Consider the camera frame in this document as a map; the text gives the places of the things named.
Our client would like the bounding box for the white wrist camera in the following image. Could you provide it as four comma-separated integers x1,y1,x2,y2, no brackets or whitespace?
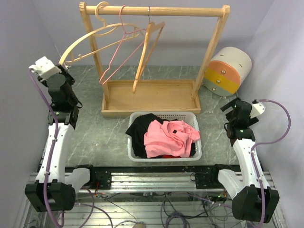
250,100,266,119
29,56,61,80

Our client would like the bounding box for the red t shirt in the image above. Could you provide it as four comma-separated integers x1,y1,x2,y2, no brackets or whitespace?
162,155,181,159

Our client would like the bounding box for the aluminium mounting rail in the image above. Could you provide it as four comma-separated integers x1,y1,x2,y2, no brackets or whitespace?
26,172,276,192

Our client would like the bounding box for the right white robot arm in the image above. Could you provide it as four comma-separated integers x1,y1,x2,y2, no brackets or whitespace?
209,98,280,226

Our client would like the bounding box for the light wooden hanger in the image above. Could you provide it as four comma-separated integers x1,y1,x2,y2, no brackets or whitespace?
59,1,144,67

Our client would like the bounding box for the wooden clothes rack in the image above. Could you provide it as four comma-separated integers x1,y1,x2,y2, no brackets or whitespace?
79,1,231,117

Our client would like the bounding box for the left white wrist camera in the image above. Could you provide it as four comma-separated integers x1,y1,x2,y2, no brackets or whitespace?
29,56,61,80

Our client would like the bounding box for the pink wire hanger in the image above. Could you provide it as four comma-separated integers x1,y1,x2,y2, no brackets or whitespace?
99,5,146,86

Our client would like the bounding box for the pink t shirt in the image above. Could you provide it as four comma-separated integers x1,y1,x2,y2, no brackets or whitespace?
143,120,200,158

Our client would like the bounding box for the white plastic basket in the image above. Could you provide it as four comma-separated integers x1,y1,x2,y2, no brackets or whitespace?
126,112,202,162

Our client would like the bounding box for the round pastel drawer cabinet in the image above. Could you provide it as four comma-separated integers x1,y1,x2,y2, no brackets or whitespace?
203,47,252,97

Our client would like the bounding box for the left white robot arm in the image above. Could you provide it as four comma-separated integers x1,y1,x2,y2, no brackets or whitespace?
25,63,97,212

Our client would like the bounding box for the wooden hanger metal hook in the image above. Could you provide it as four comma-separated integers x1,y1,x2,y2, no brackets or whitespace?
132,7,165,93

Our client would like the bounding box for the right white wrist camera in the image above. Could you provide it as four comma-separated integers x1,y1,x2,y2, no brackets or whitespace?
250,100,266,119

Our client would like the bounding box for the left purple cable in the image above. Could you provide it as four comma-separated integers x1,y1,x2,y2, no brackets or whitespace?
28,68,114,228

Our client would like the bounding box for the black printed t shirt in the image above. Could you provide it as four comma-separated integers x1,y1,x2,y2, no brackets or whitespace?
125,113,196,159

